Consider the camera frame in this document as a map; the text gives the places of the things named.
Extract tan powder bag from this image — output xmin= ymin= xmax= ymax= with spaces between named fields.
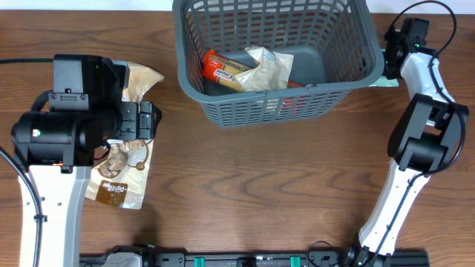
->
xmin=122 ymin=62 xmax=165 ymax=103

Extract orange spaghetti pasta packet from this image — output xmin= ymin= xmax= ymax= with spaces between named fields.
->
xmin=201 ymin=50 xmax=301 ymax=92

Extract white plastic bag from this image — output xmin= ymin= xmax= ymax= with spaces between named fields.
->
xmin=234 ymin=46 xmax=294 ymax=91

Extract light blue snack packet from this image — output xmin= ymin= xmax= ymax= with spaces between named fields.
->
xmin=370 ymin=61 xmax=399 ymax=88

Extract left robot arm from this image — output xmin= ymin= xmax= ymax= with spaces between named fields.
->
xmin=7 ymin=54 xmax=161 ymax=266

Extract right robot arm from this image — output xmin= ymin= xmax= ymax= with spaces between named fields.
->
xmin=343 ymin=18 xmax=469 ymax=266

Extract beige cookie pouch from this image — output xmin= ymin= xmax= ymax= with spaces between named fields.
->
xmin=85 ymin=139 xmax=154 ymax=210

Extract grey plastic slotted basket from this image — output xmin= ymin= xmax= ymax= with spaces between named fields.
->
xmin=172 ymin=0 xmax=383 ymax=128

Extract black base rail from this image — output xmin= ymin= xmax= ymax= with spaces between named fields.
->
xmin=77 ymin=244 xmax=431 ymax=267

